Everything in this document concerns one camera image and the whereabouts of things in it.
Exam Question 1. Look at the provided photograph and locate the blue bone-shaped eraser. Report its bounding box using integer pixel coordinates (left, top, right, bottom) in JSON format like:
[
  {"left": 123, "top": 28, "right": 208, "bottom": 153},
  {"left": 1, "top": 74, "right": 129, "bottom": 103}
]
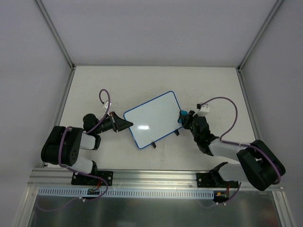
[{"left": 178, "top": 110, "right": 187, "bottom": 124}]

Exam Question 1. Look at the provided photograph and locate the blue framed whiteboard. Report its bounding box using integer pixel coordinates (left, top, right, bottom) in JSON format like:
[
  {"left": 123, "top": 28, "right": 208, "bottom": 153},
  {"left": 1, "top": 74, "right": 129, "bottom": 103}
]
[{"left": 123, "top": 91, "right": 182, "bottom": 149}]

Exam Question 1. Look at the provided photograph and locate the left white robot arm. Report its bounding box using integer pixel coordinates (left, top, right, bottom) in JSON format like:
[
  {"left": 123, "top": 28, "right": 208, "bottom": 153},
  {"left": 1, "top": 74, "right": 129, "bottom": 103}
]
[{"left": 41, "top": 112, "right": 134, "bottom": 184}]

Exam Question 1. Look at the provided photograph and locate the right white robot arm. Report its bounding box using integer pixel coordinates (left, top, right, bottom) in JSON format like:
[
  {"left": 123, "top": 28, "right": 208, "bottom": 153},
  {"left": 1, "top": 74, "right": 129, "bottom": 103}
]
[{"left": 178, "top": 111, "right": 286, "bottom": 191}]

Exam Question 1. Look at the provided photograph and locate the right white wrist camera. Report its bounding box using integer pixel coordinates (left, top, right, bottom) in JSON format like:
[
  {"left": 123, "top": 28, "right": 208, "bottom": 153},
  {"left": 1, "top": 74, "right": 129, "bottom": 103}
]
[{"left": 193, "top": 104, "right": 210, "bottom": 117}]

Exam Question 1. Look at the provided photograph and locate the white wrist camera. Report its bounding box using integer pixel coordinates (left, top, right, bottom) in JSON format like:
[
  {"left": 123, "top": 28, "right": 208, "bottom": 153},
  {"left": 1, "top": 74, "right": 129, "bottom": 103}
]
[
  {"left": 193, "top": 104, "right": 210, "bottom": 117},
  {"left": 102, "top": 100, "right": 112, "bottom": 111}
]

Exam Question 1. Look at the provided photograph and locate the black wire whiteboard stand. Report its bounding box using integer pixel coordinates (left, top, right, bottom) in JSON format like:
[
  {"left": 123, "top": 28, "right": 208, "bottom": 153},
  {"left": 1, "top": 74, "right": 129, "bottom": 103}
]
[{"left": 151, "top": 130, "right": 179, "bottom": 148}]

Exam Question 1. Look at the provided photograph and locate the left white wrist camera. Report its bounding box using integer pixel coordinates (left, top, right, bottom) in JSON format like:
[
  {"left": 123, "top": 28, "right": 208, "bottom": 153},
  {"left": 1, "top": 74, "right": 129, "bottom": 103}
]
[{"left": 102, "top": 100, "right": 112, "bottom": 111}]

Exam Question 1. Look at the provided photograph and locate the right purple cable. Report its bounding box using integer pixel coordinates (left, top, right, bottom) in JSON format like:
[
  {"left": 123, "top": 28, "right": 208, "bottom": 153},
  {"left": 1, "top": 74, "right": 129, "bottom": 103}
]
[{"left": 201, "top": 96, "right": 284, "bottom": 208}]

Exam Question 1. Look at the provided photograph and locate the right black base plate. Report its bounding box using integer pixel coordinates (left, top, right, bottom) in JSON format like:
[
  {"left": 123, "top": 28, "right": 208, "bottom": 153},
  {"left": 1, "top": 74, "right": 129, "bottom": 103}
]
[{"left": 196, "top": 162, "right": 239, "bottom": 188}]

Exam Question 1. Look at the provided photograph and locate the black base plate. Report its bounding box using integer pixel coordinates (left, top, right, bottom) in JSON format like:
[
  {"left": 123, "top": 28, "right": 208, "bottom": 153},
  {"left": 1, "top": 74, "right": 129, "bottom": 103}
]
[
  {"left": 196, "top": 162, "right": 239, "bottom": 188},
  {"left": 71, "top": 170, "right": 114, "bottom": 186}
]

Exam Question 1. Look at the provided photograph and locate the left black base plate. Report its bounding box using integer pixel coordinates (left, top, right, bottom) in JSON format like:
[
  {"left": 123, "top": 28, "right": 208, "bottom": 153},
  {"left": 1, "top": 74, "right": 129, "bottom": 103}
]
[{"left": 71, "top": 170, "right": 114, "bottom": 186}]

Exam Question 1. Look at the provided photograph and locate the aluminium mounting rail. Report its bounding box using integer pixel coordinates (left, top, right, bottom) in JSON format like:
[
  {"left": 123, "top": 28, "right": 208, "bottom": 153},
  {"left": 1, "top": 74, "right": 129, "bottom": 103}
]
[{"left": 27, "top": 167, "right": 208, "bottom": 190}]

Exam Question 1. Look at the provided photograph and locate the white slotted cable duct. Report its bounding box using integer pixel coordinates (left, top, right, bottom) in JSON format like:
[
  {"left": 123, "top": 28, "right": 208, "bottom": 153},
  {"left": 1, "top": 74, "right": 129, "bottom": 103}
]
[{"left": 37, "top": 187, "right": 214, "bottom": 200}]

